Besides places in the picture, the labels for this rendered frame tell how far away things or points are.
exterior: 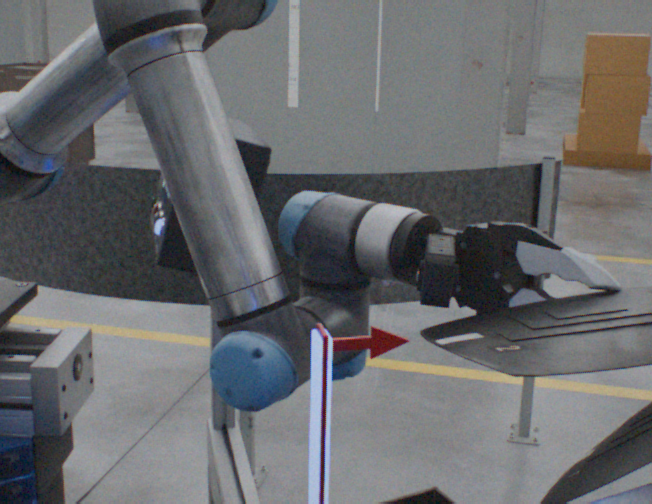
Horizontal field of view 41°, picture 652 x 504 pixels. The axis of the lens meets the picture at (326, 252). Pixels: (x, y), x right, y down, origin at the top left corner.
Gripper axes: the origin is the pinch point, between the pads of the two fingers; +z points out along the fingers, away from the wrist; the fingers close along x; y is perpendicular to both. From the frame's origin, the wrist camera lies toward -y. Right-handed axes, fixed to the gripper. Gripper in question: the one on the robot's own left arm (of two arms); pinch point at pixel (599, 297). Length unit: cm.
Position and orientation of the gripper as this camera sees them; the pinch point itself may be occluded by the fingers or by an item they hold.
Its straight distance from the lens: 75.5
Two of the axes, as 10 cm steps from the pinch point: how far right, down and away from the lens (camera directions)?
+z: 7.6, 1.9, -6.2
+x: -0.9, 9.8, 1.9
